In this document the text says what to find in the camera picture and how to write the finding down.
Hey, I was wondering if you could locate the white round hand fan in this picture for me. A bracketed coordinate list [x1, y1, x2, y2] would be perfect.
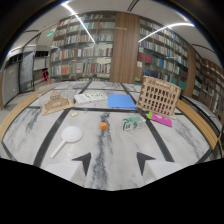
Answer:
[50, 125, 84, 159]

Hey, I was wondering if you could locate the magenta notebook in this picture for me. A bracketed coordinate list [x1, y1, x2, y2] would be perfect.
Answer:
[147, 111, 174, 128]

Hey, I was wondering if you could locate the green and white box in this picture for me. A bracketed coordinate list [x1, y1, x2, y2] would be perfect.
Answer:
[121, 116, 147, 131]

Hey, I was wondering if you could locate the small wooden building model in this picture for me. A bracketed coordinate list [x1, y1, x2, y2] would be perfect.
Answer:
[40, 90, 75, 116]

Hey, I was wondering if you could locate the large wooden lattice model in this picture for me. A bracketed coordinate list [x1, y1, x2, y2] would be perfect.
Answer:
[135, 75, 182, 118]

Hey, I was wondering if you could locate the white printed book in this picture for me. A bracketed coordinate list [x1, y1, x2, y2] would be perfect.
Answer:
[73, 91, 109, 105]

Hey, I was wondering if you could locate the blue folder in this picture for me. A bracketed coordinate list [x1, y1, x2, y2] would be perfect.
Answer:
[107, 93, 138, 111]

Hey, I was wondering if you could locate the red chair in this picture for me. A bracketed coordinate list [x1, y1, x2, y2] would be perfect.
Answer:
[40, 68, 51, 84]

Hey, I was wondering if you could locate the glass door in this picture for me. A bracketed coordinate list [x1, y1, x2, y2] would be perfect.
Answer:
[18, 45, 37, 93]

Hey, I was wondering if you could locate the tall bookshelf with books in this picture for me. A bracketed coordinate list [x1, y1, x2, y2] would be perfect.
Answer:
[48, 11, 117, 83]
[134, 16, 190, 91]

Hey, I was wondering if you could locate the wooden wall panel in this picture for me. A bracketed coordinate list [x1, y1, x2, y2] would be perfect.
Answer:
[109, 12, 141, 84]

